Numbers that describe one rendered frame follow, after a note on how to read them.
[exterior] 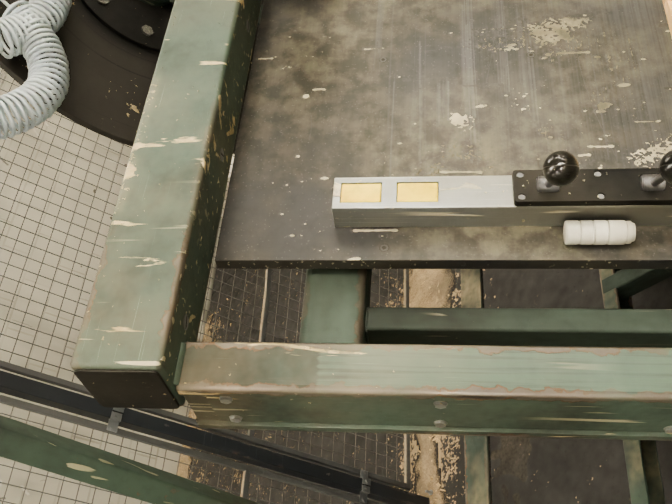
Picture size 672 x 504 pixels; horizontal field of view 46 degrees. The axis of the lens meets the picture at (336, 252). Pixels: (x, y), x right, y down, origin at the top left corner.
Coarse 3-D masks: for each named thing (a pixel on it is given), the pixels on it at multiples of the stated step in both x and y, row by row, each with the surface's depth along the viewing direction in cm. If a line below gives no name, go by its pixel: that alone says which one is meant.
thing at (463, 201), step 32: (384, 192) 98; (448, 192) 97; (480, 192) 97; (512, 192) 96; (352, 224) 100; (384, 224) 100; (416, 224) 99; (448, 224) 99; (480, 224) 98; (512, 224) 98; (544, 224) 97; (640, 224) 96
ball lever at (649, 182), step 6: (666, 156) 83; (660, 162) 83; (666, 162) 82; (660, 168) 83; (666, 168) 82; (648, 174) 93; (654, 174) 93; (660, 174) 88; (666, 174) 83; (642, 180) 93; (648, 180) 93; (654, 180) 91; (660, 180) 89; (666, 180) 83; (642, 186) 93; (648, 186) 93; (654, 186) 92; (660, 186) 92
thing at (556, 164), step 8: (560, 152) 84; (568, 152) 84; (552, 160) 84; (560, 160) 83; (568, 160) 83; (576, 160) 84; (544, 168) 84; (552, 168) 83; (560, 168) 83; (568, 168) 83; (576, 168) 83; (544, 176) 85; (552, 176) 84; (560, 176) 83; (568, 176) 83; (576, 176) 84; (536, 184) 95; (544, 184) 94; (552, 184) 85; (560, 184) 84; (568, 184) 84
